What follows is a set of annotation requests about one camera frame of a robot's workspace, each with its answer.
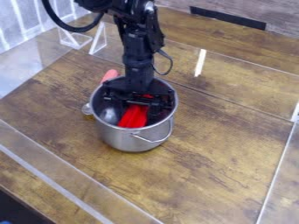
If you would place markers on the red rectangular block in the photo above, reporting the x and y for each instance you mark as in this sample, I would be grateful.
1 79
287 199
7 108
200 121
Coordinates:
134 117

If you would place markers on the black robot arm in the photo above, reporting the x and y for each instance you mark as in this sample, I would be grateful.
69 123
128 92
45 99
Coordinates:
136 22

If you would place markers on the clear acrylic triangular bracket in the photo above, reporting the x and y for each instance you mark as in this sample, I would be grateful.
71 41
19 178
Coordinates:
77 40

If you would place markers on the clear acrylic barrier panel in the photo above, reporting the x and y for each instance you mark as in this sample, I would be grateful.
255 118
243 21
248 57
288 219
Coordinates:
89 195

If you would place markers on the black strip on table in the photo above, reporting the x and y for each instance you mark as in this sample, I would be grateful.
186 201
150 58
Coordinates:
228 18

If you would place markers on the silver metal pot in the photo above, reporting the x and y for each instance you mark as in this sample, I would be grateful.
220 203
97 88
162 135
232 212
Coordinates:
132 139

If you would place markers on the red handled metal spoon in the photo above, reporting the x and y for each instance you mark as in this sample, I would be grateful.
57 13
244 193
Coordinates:
111 74

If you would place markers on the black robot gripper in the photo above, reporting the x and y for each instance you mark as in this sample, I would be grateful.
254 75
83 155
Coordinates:
136 88

